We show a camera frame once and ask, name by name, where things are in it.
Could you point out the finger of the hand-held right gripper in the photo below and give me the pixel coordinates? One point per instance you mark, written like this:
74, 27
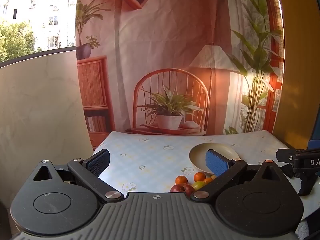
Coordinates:
307, 186
285, 155

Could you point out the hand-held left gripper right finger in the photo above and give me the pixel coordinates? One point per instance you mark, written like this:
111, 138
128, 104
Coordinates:
216, 163

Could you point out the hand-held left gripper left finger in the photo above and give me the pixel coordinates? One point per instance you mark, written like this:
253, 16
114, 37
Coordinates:
100, 162

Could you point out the small orange tangerine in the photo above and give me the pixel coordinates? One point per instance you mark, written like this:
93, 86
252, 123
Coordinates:
208, 180
181, 180
199, 176

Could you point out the beige round plate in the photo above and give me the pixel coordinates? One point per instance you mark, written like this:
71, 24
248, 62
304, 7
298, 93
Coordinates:
200, 155

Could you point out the yellow-green citrus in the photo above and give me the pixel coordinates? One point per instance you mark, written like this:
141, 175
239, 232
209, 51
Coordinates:
198, 185

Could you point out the bright red apple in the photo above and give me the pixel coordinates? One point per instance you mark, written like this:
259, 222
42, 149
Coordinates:
181, 189

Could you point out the blue curtain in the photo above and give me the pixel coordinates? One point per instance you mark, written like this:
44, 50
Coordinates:
315, 145

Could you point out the floral checked tablecloth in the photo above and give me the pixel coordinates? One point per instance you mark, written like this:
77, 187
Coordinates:
150, 155

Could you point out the yellow-brown board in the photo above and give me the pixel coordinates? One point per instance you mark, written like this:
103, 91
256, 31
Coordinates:
297, 55

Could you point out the printed room scene backdrop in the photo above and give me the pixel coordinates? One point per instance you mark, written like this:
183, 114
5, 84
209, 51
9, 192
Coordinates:
175, 30

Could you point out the window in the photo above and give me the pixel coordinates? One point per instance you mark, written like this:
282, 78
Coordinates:
25, 17

